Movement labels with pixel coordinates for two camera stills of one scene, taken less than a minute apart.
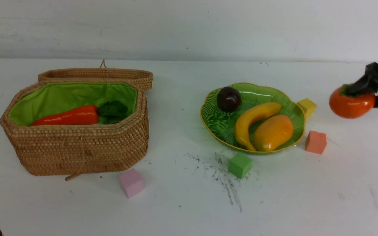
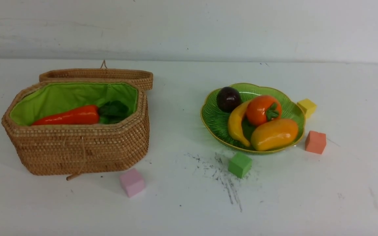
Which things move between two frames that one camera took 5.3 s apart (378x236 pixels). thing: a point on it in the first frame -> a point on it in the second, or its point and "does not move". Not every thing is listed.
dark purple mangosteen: [229, 99] does not move
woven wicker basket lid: [143, 78] does not move
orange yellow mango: [274, 133] does not move
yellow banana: [244, 121] -> [235, 121]
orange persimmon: [345, 103] -> [261, 108]
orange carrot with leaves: [109, 112] does not move
